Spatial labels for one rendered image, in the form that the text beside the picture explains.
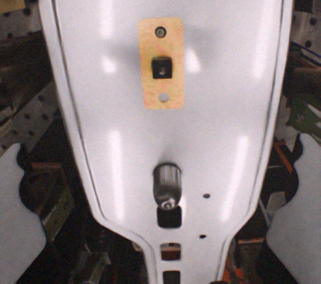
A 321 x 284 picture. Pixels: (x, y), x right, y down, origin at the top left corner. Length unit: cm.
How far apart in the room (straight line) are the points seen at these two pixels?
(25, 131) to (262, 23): 61
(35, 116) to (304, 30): 65
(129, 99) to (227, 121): 10
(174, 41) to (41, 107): 48
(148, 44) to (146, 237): 27
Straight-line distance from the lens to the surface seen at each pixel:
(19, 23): 60
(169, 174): 27
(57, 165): 37
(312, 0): 28
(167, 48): 22
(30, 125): 69
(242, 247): 54
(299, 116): 28
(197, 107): 25
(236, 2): 23
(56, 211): 34
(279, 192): 36
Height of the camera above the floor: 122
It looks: 60 degrees down
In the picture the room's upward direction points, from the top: 178 degrees counter-clockwise
